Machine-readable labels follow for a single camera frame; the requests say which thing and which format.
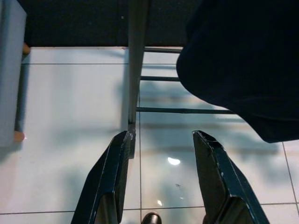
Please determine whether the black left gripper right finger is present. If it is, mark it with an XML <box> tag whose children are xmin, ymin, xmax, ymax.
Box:
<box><xmin>192</xmin><ymin>130</ymin><xmax>271</xmax><ymax>224</ymax></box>

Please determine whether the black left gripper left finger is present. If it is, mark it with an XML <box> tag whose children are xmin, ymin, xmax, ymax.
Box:
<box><xmin>71</xmin><ymin>130</ymin><xmax>135</xmax><ymax>224</ymax></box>

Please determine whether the black robot foot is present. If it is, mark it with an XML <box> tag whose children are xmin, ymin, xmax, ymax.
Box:
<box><xmin>142</xmin><ymin>211</ymin><xmax>163</xmax><ymax>224</ymax></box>

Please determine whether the black metal clothes rack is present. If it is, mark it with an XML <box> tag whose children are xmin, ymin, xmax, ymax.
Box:
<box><xmin>127</xmin><ymin>0</ymin><xmax>236</xmax><ymax>161</ymax></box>

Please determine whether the navy blue t-shirt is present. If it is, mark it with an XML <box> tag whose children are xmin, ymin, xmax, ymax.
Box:
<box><xmin>176</xmin><ymin>0</ymin><xmax>299</xmax><ymax>143</ymax></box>

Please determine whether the grey upholstered ottoman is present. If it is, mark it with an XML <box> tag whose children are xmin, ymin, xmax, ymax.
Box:
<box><xmin>0</xmin><ymin>0</ymin><xmax>31</xmax><ymax>148</ymax></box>

